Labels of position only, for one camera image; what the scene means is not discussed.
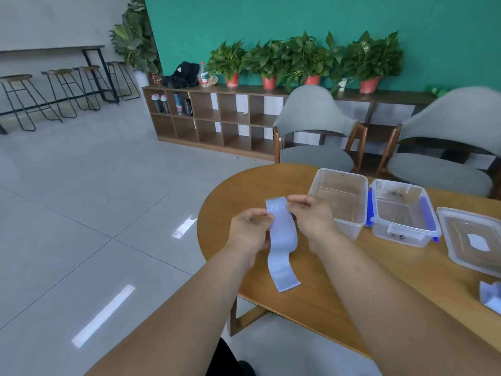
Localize black metal bar stool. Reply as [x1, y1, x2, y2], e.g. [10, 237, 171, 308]
[0, 74, 64, 133]
[106, 61, 141, 101]
[41, 69, 101, 119]
[73, 65, 118, 111]

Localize clear box with blue clips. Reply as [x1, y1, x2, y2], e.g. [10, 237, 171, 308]
[367, 178, 442, 249]

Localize wooden cubby shelf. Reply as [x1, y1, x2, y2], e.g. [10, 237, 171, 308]
[141, 84, 437, 162]

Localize clear plastic box without lid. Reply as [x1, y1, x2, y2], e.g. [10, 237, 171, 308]
[308, 168, 369, 242]

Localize person's right hand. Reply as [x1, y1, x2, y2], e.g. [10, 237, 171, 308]
[287, 194, 338, 249]

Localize green plant in red pot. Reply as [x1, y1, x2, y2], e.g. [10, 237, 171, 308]
[206, 39, 248, 90]
[284, 30, 334, 92]
[344, 30, 404, 95]
[243, 40, 288, 91]

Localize tall plant in white pot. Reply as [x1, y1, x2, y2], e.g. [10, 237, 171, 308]
[109, 0, 163, 91]

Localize green plant in white pot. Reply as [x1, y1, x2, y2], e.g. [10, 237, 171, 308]
[326, 31, 355, 95]

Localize person's left hand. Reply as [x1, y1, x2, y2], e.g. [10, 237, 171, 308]
[228, 208, 275, 256]

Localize person's black trousers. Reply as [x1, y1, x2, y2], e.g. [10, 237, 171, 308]
[205, 337, 257, 376]

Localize clear plastic lid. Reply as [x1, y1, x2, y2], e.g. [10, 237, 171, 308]
[436, 207, 501, 279]

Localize person's left forearm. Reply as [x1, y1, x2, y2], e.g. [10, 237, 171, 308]
[84, 240, 271, 376]

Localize light blue cloth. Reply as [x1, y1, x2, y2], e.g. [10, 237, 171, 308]
[479, 280, 501, 316]

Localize wooden table leg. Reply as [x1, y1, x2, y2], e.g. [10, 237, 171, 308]
[229, 295, 271, 337]

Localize high bar table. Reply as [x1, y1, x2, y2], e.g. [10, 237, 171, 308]
[0, 45, 120, 136]

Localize person's right forearm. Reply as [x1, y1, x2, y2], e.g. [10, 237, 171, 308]
[312, 230, 501, 376]

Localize white paper piece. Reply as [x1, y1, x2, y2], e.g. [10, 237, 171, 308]
[467, 233, 491, 252]

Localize black bag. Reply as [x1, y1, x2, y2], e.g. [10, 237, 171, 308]
[161, 61, 201, 90]

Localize light blue elastic band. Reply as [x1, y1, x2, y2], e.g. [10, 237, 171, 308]
[265, 196, 301, 293]

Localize grey chair with wooden frame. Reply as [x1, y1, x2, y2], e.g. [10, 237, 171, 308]
[273, 85, 369, 174]
[377, 86, 501, 200]

